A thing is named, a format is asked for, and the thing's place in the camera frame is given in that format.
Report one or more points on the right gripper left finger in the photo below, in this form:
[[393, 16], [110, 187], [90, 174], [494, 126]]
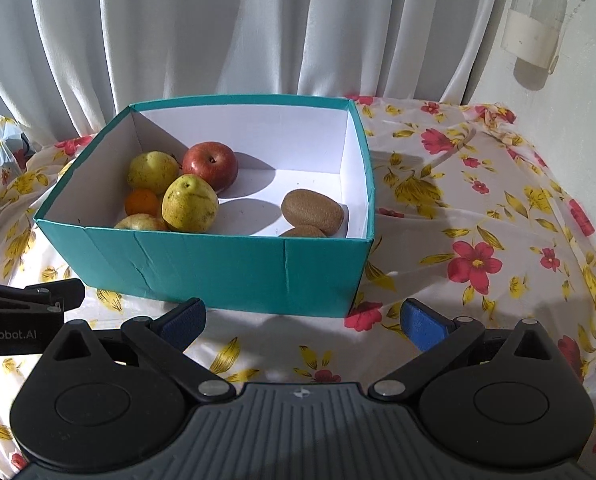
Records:
[[161, 343]]

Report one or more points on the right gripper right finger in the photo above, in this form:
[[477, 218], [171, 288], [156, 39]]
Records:
[[442, 342]]

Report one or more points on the yellow pear with marks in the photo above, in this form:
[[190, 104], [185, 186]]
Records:
[[189, 205]]

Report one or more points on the orange tangerine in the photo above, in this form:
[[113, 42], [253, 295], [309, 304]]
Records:
[[142, 201]]

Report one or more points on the yellow-green pear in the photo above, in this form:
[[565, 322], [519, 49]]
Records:
[[153, 170]]

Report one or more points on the brown kiwi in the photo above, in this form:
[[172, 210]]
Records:
[[303, 231], [303, 207]]

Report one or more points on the red apple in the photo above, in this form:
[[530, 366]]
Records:
[[213, 162]]

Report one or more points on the white curtain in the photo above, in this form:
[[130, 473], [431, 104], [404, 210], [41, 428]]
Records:
[[68, 66]]

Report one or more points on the teal cardboard box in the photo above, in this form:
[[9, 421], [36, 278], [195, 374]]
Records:
[[242, 263]]

